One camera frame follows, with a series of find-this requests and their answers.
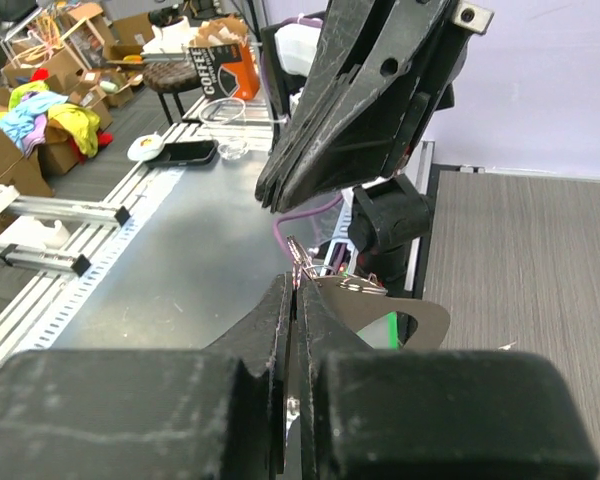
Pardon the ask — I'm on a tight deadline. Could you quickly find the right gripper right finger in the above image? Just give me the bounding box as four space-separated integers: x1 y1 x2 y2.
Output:
297 281 600 479

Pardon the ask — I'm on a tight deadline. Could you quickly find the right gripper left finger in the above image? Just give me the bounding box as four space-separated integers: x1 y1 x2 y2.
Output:
0 274 293 479

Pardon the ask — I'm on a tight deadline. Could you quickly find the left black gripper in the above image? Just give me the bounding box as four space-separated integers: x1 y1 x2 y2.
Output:
255 1 494 212

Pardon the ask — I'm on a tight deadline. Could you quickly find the keychain with keys and strap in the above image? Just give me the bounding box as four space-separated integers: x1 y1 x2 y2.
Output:
282 234 452 451

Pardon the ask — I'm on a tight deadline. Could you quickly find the clear plastic cup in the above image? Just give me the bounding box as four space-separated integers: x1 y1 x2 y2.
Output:
198 98 246 126

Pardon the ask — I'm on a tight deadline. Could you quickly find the coffee filter box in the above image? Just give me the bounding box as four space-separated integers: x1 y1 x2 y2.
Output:
189 43 260 101

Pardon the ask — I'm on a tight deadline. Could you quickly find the black smartphone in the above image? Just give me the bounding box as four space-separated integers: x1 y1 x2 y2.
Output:
144 140 218 169

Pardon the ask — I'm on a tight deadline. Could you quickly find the brown round stool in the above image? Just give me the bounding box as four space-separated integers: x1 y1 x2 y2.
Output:
143 60 201 125

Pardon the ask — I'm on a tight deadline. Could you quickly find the pile of colourful clothes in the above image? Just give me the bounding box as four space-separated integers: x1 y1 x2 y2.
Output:
0 68 113 162

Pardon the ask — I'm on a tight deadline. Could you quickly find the cardboard box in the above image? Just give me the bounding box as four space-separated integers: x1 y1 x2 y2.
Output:
0 129 53 197

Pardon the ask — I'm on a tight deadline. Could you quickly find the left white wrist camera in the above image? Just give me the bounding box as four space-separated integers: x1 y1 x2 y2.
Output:
274 17 322 77

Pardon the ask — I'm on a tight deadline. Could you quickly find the aluminium extrusion frame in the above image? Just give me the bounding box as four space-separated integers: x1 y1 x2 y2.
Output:
0 95 281 367

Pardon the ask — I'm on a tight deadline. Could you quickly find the white slotted cable duct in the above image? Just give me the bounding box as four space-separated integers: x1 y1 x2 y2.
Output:
15 165 184 352

